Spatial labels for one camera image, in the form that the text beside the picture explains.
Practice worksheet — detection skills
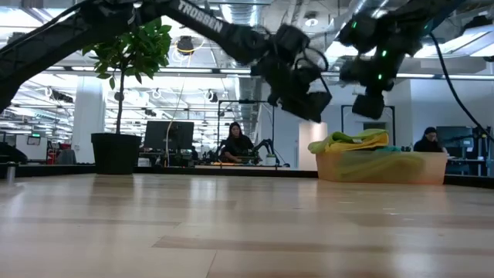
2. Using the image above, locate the black computer monitor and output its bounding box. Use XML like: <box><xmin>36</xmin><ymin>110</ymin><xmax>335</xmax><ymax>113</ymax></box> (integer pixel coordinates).
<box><xmin>143</xmin><ymin>120</ymin><xmax>195</xmax><ymax>152</ymax></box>

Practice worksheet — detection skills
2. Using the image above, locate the yellow microfiber towel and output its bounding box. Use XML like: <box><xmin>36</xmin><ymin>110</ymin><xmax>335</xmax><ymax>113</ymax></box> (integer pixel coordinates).
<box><xmin>327</xmin><ymin>133</ymin><xmax>390</xmax><ymax>153</ymax></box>

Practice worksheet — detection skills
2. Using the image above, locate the black plant pot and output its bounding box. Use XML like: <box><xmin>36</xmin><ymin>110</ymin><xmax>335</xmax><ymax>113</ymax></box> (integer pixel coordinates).
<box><xmin>90</xmin><ymin>133</ymin><xmax>143</xmax><ymax>175</ymax></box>

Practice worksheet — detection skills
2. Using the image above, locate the white building column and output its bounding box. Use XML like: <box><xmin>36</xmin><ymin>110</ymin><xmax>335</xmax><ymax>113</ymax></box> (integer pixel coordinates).
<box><xmin>72</xmin><ymin>75</ymin><xmax>106</xmax><ymax>163</ymax></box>

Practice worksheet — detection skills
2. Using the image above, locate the green leafy small tree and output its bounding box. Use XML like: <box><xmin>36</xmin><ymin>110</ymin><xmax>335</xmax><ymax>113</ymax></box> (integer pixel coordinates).
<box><xmin>80</xmin><ymin>17</ymin><xmax>173</xmax><ymax>135</ymax></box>

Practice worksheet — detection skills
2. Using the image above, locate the orange translucent plastic bin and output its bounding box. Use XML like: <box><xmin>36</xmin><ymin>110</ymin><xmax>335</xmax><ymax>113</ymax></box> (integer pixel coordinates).
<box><xmin>315</xmin><ymin>150</ymin><xmax>448</xmax><ymax>185</ymax></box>

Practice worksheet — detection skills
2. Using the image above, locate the silver metal cylinder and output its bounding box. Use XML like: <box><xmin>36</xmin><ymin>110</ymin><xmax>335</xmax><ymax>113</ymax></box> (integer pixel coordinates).
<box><xmin>5</xmin><ymin>161</ymin><xmax>19</xmax><ymax>182</ymax></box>

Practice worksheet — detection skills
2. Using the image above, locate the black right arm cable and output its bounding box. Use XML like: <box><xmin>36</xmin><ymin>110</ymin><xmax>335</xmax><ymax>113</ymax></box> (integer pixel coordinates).
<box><xmin>428</xmin><ymin>32</ymin><xmax>494</xmax><ymax>144</ymax></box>

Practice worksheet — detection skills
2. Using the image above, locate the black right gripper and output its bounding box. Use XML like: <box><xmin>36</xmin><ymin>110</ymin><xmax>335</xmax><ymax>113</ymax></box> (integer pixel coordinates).
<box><xmin>341</xmin><ymin>53</ymin><xmax>394</xmax><ymax>120</ymax></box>

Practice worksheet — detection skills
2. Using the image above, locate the person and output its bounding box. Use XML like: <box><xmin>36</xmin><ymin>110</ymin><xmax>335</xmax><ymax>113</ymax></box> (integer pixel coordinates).
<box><xmin>412</xmin><ymin>126</ymin><xmax>448</xmax><ymax>154</ymax></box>
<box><xmin>219</xmin><ymin>121</ymin><xmax>255</xmax><ymax>163</ymax></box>

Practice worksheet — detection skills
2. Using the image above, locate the black ceiling cable reel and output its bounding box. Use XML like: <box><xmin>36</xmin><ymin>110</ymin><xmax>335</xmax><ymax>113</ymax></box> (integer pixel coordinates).
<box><xmin>176</xmin><ymin>36</ymin><xmax>196</xmax><ymax>55</ymax></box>

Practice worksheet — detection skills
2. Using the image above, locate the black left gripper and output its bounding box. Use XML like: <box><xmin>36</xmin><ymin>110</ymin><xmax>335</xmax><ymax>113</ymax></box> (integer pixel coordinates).
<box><xmin>250</xmin><ymin>57</ymin><xmax>333</xmax><ymax>124</ymax></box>

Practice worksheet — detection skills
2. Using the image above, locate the lime green microfiber towel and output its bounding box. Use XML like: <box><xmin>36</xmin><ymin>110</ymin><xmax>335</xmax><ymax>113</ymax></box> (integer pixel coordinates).
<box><xmin>307</xmin><ymin>129</ymin><xmax>389</xmax><ymax>154</ymax></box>

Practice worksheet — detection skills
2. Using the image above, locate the dark monitor on stand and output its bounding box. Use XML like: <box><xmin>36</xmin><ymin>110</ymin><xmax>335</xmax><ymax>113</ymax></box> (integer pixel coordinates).
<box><xmin>435</xmin><ymin>125</ymin><xmax>493</xmax><ymax>177</ymax></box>

